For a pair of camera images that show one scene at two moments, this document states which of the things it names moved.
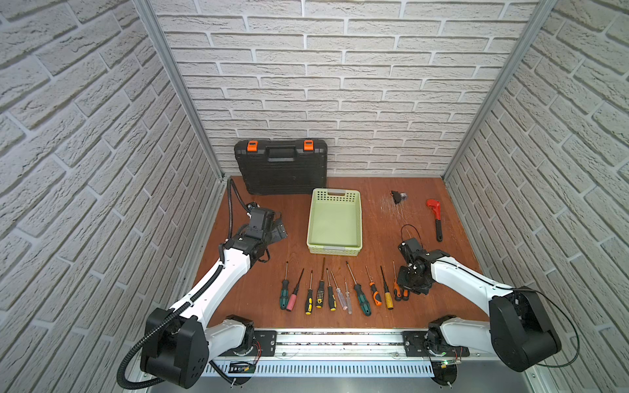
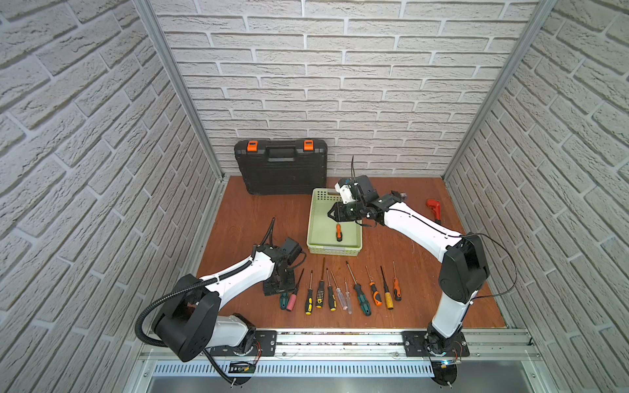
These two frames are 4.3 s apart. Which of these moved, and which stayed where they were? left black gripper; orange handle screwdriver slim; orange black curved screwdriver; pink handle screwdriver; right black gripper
Moved: left black gripper; right black gripper
Stayed: pink handle screwdriver; orange handle screwdriver slim; orange black curved screwdriver
